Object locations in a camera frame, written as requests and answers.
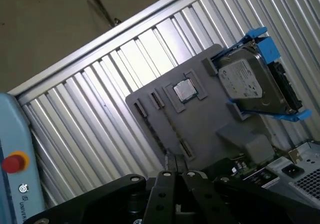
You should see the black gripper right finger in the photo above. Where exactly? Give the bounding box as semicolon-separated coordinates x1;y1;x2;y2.
176;154;320;224

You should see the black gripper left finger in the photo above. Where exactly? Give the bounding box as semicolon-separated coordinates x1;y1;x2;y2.
23;154;180;224

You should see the green graphics card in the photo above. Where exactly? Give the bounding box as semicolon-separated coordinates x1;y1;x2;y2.
203;155;280;189

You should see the grey parts rack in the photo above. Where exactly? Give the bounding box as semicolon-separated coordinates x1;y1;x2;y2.
124;43;276;165

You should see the silver CPU chip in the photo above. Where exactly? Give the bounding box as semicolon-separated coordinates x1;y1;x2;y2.
173;80;197;102

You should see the grey power supply unit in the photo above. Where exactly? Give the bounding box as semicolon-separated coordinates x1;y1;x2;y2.
265;156;320;211

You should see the black open PC case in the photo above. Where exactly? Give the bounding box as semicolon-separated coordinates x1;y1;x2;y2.
287;141;320;171

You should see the hard disk in blue carrier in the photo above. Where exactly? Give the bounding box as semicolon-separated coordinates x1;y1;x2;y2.
209;26;310;122

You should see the pale blue teach pendant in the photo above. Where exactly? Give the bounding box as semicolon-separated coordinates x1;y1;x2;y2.
0;92;47;224

